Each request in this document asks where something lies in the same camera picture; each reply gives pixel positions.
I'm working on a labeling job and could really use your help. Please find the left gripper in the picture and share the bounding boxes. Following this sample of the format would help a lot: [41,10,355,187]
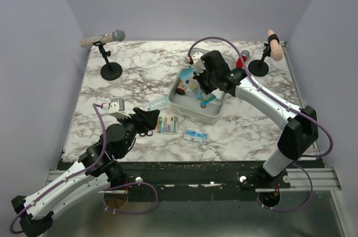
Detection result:
[116,107,161,158]

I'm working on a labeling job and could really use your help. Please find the cotton swab bag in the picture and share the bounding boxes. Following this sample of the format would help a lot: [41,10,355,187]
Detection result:
[179,68,216,105]

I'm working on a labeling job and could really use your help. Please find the amber medicine bottle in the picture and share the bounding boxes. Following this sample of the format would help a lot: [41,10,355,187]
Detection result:
[175,81,187,95]

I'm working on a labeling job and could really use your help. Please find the grey medicine kit case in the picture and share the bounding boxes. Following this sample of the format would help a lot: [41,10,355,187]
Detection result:
[167,68,227,124]

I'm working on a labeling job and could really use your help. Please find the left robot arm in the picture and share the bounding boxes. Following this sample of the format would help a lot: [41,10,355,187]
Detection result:
[10,103,160,236]

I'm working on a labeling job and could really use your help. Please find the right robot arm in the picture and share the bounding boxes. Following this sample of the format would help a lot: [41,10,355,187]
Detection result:
[192,50,318,188]

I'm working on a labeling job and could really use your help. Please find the red toy microphone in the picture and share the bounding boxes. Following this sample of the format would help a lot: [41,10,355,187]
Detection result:
[236,50,250,68]

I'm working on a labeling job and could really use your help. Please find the right black mic stand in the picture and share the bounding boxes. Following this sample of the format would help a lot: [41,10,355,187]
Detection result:
[248,43,271,77]

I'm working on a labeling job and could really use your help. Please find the black mic stand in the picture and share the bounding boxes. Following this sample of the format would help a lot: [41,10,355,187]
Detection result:
[248,43,271,77]
[93,41,123,81]

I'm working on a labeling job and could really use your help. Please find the blue white wipes packet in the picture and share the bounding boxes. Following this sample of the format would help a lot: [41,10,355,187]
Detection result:
[183,130,207,144]

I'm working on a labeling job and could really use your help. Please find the left black mic stand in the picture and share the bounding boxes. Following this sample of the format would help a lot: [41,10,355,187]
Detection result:
[93,41,123,81]

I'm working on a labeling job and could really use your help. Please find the beige wooden microphone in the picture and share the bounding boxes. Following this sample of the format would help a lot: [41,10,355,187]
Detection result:
[267,30,284,61]

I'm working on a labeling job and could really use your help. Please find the glitter microphone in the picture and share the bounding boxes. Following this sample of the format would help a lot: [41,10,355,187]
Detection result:
[79,30,126,48]

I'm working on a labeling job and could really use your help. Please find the black handled scissors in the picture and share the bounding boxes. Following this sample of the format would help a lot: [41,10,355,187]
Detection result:
[139,130,153,137]

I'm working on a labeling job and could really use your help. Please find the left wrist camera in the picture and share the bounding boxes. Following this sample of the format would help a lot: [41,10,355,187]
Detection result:
[102,98,125,114]

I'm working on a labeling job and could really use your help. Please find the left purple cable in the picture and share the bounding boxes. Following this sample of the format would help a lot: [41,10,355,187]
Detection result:
[10,103,159,234]

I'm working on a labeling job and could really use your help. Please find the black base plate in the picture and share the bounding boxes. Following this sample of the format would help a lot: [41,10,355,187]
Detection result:
[92,159,308,202]

